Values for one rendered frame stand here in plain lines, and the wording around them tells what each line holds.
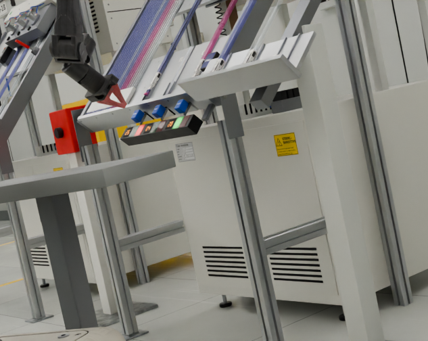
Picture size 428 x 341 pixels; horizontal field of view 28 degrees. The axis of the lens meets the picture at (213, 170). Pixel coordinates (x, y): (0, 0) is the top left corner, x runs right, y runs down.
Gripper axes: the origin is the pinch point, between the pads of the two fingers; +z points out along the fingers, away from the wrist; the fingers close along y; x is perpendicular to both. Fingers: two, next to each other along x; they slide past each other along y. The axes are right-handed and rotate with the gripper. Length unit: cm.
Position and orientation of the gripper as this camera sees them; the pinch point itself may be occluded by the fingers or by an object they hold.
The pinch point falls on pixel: (123, 104)
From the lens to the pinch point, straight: 237.7
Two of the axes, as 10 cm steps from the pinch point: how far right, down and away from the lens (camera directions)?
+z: 6.9, 5.3, 4.9
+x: -4.1, 8.5, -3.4
